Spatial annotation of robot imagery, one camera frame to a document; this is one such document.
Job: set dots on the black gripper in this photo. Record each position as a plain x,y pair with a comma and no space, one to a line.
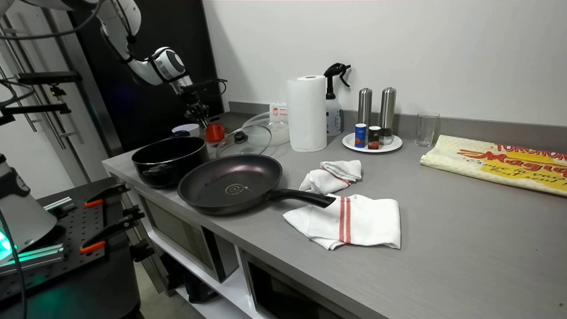
197,101

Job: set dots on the red cup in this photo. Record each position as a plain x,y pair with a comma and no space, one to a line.
215,133

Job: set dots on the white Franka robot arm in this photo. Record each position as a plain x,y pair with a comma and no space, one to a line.
126,36

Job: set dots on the small white bowl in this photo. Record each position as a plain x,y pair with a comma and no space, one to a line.
185,130

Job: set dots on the black cooking pot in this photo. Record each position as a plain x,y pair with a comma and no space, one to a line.
171,163

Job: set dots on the glass lid with black knob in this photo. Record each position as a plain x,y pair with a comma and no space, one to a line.
254,144

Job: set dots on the black frying pan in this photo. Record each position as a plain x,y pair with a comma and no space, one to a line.
231,183

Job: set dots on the white box with red label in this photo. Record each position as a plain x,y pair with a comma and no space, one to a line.
279,112

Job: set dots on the glass pot lid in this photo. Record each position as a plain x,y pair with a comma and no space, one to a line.
279,126

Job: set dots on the white paper towel roll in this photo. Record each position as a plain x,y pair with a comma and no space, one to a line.
307,112

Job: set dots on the dark built-in appliance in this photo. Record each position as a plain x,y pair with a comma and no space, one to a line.
183,233
284,295

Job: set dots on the black orange-tipped clamp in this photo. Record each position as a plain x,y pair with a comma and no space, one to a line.
112,229
107,195

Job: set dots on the spray bottle with black head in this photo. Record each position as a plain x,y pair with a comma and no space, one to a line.
334,117

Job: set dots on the crumpled white red-striped towel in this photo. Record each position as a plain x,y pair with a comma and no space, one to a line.
330,176

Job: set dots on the blue capped spice jar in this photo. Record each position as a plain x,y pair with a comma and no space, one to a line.
360,135

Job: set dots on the short steel grinder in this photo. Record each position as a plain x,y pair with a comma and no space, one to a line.
364,107

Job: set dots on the small grey metal block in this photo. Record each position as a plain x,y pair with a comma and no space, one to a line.
57,204

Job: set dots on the dark spice jar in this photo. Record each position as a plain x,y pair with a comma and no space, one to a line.
374,137

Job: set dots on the tall steel grinder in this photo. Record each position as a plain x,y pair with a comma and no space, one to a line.
387,109

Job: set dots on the flat white red-striped towel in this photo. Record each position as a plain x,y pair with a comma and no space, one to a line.
360,222

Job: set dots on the white round plate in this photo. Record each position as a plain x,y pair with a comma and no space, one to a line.
390,146

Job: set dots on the black breadboard table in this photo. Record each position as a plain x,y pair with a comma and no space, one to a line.
89,284

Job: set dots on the clear drinking glass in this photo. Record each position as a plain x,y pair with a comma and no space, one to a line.
428,132

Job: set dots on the yellow printed bag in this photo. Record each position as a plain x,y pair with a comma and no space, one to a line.
497,165

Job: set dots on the wrist mounted camera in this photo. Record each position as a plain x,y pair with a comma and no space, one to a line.
201,86

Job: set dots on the black camera stand bar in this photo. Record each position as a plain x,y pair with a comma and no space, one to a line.
47,77

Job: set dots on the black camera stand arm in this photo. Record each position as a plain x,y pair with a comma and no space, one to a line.
36,109

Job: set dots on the aluminium rail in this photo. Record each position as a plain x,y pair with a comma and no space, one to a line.
36,256

